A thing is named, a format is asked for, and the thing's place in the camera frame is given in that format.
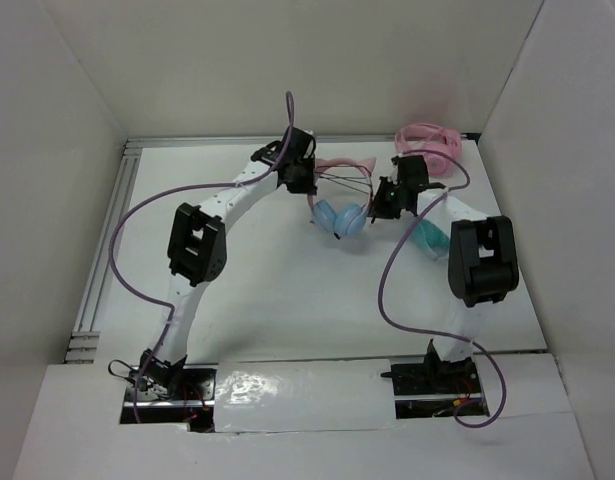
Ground teal cat-ear headphones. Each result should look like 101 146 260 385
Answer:
410 219 450 260

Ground white taped cover sheet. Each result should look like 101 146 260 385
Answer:
213 359 396 434

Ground pink blue cat-ear headphones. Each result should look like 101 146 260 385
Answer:
307 157 377 240

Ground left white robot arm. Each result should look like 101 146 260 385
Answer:
140 127 316 399

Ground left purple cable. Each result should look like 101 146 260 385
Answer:
108 91 296 426

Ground black headphone audio cable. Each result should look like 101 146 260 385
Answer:
314 169 376 241

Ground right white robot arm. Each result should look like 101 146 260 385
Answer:
369 149 520 392

